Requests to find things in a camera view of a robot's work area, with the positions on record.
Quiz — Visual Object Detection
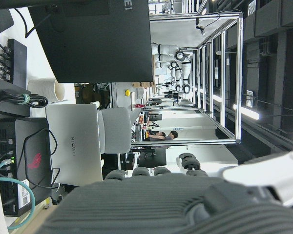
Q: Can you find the black power brick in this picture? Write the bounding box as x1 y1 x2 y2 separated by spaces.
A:
0 74 32 118

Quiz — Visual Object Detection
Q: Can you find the black USB hub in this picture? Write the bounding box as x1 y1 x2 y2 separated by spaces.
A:
6 39 28 89

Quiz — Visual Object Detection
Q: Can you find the black Huawei monitor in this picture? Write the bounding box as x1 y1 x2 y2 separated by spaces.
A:
28 0 154 83

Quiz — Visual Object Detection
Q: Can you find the black ROG mini computer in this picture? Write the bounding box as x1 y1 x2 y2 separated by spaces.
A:
0 117 52 217

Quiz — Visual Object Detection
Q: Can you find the grey office chair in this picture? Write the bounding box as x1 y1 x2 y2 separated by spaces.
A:
92 101 132 155

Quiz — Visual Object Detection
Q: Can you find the silver Huawei laptop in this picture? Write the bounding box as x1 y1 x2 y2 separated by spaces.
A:
45 104 104 187

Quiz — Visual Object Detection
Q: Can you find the aluminium frame cage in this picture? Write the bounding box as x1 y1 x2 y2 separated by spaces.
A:
131 11 245 147

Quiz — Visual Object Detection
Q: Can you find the black bundled cable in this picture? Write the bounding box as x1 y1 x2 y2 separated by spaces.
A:
0 88 49 108

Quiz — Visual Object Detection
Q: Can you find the white paper cup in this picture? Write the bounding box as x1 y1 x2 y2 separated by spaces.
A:
27 78 65 102

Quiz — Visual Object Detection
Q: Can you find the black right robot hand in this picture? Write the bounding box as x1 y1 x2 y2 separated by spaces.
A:
35 153 293 234

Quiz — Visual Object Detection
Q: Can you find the seated person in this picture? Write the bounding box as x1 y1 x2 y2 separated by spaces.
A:
148 130 179 141

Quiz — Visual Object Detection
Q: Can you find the teal ethernet cable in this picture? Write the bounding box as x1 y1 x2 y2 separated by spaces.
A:
0 159 36 231

